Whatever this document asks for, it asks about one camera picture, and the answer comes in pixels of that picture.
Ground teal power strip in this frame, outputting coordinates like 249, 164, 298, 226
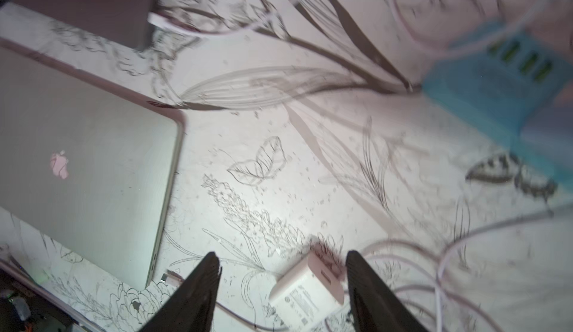
422, 33, 572, 188

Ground white charger cable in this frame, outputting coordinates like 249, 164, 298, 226
147, 0, 573, 332

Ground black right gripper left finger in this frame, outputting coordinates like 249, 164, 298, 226
140, 252, 222, 332

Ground silver closed laptop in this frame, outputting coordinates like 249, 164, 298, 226
1, 48, 183, 290

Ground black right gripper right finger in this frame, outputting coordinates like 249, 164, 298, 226
346, 250, 427, 332

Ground dark grey closed laptop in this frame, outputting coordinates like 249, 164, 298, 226
12, 0, 157, 50

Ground white charger brick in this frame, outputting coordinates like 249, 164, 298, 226
269, 253, 345, 331

